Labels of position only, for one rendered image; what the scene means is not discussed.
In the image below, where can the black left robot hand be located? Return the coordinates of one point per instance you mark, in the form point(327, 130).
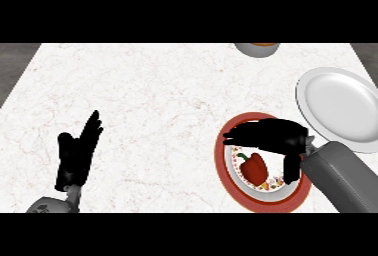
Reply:
point(74, 156)

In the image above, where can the plain white plate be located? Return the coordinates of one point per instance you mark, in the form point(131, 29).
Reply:
point(344, 106)

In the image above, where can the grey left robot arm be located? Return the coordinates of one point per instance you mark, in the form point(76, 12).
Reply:
point(59, 201)

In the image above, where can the grey bowl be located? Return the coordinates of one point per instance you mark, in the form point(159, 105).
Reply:
point(257, 50)

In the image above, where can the red-rimmed patterned plate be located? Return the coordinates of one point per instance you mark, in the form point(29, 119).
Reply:
point(255, 195)

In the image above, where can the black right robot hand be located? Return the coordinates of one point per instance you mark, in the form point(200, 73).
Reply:
point(267, 135)

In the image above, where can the red bell pepper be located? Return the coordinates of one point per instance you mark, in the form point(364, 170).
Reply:
point(254, 168)

